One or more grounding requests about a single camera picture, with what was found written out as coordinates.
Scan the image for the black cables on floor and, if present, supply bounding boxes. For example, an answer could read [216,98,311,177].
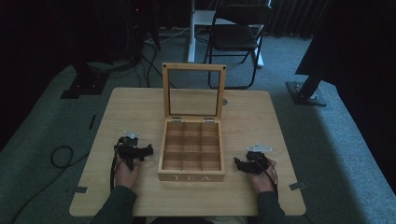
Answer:
[135,38,178,90]

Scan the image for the person's left hand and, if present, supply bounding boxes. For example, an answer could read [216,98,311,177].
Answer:
[113,155,142,191]

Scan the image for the black folding chair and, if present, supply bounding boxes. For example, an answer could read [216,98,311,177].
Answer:
[204,3,275,91]

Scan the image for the black looped floor cable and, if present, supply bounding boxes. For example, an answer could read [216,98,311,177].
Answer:
[8,145,92,224]

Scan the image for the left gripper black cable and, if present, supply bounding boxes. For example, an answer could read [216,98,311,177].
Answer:
[108,143,126,192]

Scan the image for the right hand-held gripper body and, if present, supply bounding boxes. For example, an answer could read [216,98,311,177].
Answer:
[245,143,274,175]

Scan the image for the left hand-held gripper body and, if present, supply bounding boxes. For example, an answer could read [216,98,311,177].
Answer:
[114,130,145,172]

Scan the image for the black stand with flat base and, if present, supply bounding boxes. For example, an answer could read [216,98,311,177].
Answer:
[59,59,110,101]

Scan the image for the person's right hand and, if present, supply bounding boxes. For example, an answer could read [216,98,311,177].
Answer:
[247,158,278,194]

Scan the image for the wooden tea box with glass lid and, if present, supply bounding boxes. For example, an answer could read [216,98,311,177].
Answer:
[157,62,228,183]

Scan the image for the dark curtain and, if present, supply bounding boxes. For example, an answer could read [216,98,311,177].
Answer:
[267,0,331,39]

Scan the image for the white cable on floor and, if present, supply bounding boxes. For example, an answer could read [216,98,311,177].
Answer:
[145,25,191,45]

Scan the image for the black stand with slanted post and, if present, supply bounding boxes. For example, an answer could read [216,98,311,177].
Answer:
[285,66,328,107]

